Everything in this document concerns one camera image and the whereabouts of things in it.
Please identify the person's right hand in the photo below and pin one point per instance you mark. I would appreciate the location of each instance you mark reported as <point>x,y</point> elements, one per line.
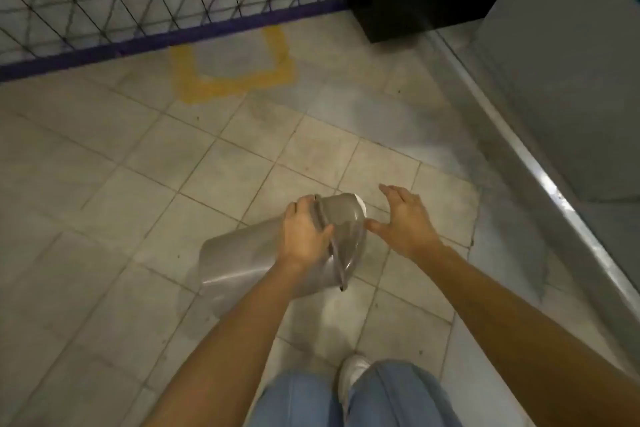
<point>407,226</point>

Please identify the person's left hand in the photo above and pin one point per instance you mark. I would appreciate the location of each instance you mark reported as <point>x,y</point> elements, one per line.
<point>300,234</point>

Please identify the beige dust bin white lid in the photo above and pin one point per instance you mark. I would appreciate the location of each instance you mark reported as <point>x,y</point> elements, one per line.
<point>240,261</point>

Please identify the yellow floor tape marking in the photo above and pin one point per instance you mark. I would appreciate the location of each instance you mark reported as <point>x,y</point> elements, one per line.
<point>215,86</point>

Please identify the person's right forearm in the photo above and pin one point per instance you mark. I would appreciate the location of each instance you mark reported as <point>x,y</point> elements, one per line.
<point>525,341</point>

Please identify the person's left forearm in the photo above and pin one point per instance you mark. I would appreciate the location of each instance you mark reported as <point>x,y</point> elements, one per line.
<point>235,341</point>

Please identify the steel floor ledge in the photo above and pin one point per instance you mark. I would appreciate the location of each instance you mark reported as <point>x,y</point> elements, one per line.
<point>540,176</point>

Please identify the white shoe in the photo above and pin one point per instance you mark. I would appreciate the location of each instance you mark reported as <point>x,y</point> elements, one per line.
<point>352,371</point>

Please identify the blue jeans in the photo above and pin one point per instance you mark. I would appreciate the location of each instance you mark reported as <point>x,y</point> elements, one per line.
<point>395,396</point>

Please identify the grey panel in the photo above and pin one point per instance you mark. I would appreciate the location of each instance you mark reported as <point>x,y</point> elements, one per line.
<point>565,66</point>

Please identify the purple baseboard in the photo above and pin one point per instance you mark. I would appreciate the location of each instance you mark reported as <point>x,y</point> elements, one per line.
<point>150,41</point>

